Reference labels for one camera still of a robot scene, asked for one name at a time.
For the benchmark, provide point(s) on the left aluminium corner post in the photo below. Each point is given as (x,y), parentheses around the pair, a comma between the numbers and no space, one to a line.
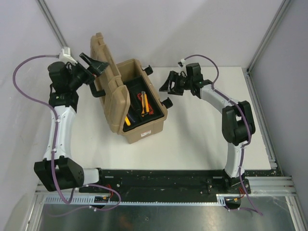
(52,23)

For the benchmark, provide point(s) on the tan plastic tool box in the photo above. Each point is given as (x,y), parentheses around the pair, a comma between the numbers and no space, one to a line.
(116,100)

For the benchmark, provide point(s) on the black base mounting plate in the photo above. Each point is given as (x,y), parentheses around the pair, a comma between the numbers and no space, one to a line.
(108,176)

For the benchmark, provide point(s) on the right aluminium corner post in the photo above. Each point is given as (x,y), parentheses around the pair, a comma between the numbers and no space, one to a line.
(276,21)

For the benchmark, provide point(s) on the yellow black utility knife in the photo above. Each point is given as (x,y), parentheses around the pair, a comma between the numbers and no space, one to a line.
(145,106)

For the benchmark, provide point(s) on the grey slotted cable duct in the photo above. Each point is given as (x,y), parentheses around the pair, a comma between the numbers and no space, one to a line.
(205,200)

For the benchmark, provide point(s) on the aluminium corner post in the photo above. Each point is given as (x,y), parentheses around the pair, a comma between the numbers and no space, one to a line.
(52,23)
(276,21)

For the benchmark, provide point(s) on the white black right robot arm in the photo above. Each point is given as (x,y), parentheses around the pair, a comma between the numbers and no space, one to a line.
(237,119)

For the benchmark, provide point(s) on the black tool box tray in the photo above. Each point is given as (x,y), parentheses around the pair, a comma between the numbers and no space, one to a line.
(136,86)

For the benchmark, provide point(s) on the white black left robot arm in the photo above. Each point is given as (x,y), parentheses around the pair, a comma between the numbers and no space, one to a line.
(57,170)

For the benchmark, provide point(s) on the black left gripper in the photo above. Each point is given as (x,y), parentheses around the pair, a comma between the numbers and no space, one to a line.
(97,68)

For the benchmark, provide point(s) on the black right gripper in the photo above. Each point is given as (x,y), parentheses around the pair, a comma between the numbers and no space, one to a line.
(173,77)

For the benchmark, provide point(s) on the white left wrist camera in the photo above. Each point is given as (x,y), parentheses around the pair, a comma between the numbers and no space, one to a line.
(66,54)

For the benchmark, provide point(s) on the red black pliers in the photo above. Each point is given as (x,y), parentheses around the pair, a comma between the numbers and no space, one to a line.
(151,110)

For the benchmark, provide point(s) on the yellow handle screwdriver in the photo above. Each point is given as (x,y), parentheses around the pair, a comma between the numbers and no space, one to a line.
(127,121)

